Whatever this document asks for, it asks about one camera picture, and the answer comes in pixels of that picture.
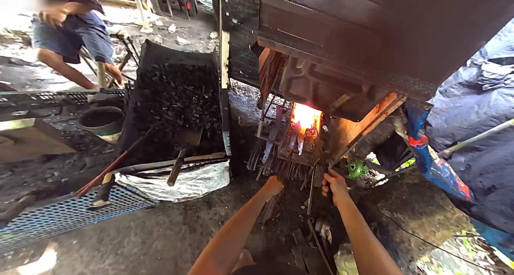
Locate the person's left hand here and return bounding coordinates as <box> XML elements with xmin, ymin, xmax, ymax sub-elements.
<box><xmin>262</xmin><ymin>176</ymin><xmax>284</xmax><ymax>198</ymax></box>

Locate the person's right hand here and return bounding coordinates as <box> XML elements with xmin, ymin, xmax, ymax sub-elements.
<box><xmin>322</xmin><ymin>168</ymin><xmax>349</xmax><ymax>207</ymax></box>

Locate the dark metal rod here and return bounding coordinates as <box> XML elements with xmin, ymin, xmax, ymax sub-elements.
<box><xmin>320</xmin><ymin>136</ymin><xmax>334</xmax><ymax>198</ymax></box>

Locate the person's right forearm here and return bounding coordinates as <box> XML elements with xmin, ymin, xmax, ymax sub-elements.
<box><xmin>336</xmin><ymin>192</ymin><xmax>403</xmax><ymax>275</ymax></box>

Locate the person's left forearm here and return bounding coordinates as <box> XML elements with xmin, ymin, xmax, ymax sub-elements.
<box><xmin>188</xmin><ymin>190</ymin><xmax>275</xmax><ymax>275</ymax></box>

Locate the thin brown metal rod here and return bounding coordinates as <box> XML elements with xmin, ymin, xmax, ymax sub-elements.
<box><xmin>307</xmin><ymin>159</ymin><xmax>320</xmax><ymax>216</ymax></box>

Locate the pile of metal bars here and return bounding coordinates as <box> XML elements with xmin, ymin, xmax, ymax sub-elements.
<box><xmin>246</xmin><ymin>136</ymin><xmax>318</xmax><ymax>182</ymax></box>

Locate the green round container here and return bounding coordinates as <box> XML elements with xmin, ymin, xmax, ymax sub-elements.
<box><xmin>347</xmin><ymin>158</ymin><xmax>369</xmax><ymax>179</ymax></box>

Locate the forge hearth tray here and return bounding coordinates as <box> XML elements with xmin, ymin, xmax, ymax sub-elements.
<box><xmin>278</xmin><ymin>120</ymin><xmax>328</xmax><ymax>166</ymax></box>

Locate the crumpled whitish wrapper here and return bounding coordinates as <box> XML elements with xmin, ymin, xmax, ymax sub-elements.
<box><xmin>315</xmin><ymin>220</ymin><xmax>333</xmax><ymax>245</ymax></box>

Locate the wide flat metal blade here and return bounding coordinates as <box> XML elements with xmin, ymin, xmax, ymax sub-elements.
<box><xmin>262</xmin><ymin>106</ymin><xmax>284</xmax><ymax>165</ymax></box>

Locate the orange-brown wooden board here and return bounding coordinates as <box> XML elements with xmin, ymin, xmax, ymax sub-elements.
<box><xmin>329</xmin><ymin>92</ymin><xmax>408</xmax><ymax>166</ymax></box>

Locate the burning forge fire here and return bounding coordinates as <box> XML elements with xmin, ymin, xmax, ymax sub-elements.
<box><xmin>291</xmin><ymin>102</ymin><xmax>323</xmax><ymax>134</ymax></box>

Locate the dark flat wood scrap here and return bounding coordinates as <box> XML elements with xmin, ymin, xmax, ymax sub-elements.
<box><xmin>292</xmin><ymin>228</ymin><xmax>311</xmax><ymax>272</ymax></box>

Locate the pale translucent bag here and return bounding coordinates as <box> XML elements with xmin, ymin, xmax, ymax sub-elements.
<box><xmin>334</xmin><ymin>244</ymin><xmax>359</xmax><ymax>275</ymax></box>

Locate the dark embossed metal panel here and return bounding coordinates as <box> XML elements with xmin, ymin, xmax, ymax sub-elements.
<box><xmin>279</xmin><ymin>56</ymin><xmax>388</xmax><ymax>122</ymax></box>

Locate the silver-white plastic sheet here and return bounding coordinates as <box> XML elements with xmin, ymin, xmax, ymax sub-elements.
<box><xmin>114</xmin><ymin>159</ymin><xmax>230</xmax><ymax>203</ymax></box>

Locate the blue and red cloth roll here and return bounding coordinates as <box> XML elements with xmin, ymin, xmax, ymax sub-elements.
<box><xmin>405</xmin><ymin>100</ymin><xmax>477</xmax><ymax>205</ymax></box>

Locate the wooden edge stick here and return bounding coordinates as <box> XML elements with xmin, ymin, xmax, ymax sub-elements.
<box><xmin>112</xmin><ymin>152</ymin><xmax>227</xmax><ymax>175</ymax></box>

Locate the pile of black charcoal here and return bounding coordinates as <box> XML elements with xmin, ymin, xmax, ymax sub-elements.
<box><xmin>134</xmin><ymin>63</ymin><xmax>223</xmax><ymax>136</ymax></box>

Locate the dark wooden hood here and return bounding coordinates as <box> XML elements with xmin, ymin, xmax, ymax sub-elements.
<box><xmin>258</xmin><ymin>0</ymin><xmax>514</xmax><ymax>103</ymax></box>

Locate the grey plastic tarp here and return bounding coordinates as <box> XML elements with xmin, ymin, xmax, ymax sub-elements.
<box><xmin>425</xmin><ymin>18</ymin><xmax>514</xmax><ymax>235</ymax></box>

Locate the light bamboo pole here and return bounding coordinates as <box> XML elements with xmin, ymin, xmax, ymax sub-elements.
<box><xmin>439</xmin><ymin>118</ymin><xmax>514</xmax><ymax>158</ymax></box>

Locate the black charcoal bin sheet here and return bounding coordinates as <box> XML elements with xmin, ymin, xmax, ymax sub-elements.
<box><xmin>116</xmin><ymin>39</ymin><xmax>230</xmax><ymax>167</ymax></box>

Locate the long reddish-brown pole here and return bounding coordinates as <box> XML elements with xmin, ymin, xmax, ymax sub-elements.
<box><xmin>75</xmin><ymin>124</ymin><xmax>156</xmax><ymax>197</ymax></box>

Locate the dark round bucket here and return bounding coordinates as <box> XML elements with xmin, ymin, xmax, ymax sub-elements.
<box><xmin>78</xmin><ymin>106</ymin><xmax>125</xmax><ymax>144</ymax></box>

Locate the blue plastic mesh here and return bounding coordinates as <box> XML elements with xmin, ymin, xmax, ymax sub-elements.
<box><xmin>0</xmin><ymin>184</ymin><xmax>160</xmax><ymax>253</ymax></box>

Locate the black plastic crate panel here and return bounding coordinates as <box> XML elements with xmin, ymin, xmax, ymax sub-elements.
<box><xmin>0</xmin><ymin>89</ymin><xmax>127</xmax><ymax>108</ymax></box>

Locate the brown cardboard sheet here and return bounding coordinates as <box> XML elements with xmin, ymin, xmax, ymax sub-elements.
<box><xmin>0</xmin><ymin>119</ymin><xmax>77</xmax><ymax>164</ymax></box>

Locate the rod with ring end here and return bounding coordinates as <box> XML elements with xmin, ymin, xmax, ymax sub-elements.
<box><xmin>307</xmin><ymin>217</ymin><xmax>335</xmax><ymax>275</ymax></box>

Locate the shovel with wooden handle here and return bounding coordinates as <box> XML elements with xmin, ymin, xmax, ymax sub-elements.
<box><xmin>167</xmin><ymin>127</ymin><xmax>204</xmax><ymax>187</ymax></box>

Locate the thin black cable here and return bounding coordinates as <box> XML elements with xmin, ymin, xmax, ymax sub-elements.
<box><xmin>376</xmin><ymin>204</ymin><xmax>495</xmax><ymax>273</ymax></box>

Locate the upright wooden post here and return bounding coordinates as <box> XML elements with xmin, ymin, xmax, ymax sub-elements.
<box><xmin>218</xmin><ymin>0</ymin><xmax>232</xmax><ymax>157</ymax></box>

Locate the dark wooden plank wall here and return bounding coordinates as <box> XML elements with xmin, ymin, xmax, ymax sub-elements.
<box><xmin>227</xmin><ymin>0</ymin><xmax>262</xmax><ymax>87</ymax></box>

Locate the knife with wooden handle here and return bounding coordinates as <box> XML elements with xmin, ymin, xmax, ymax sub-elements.
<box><xmin>88</xmin><ymin>173</ymin><xmax>116</xmax><ymax>211</ymax></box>

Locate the wooden stool frame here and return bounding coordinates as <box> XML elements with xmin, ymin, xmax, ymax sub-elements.
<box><xmin>80</xmin><ymin>32</ymin><xmax>139</xmax><ymax>89</ymax></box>

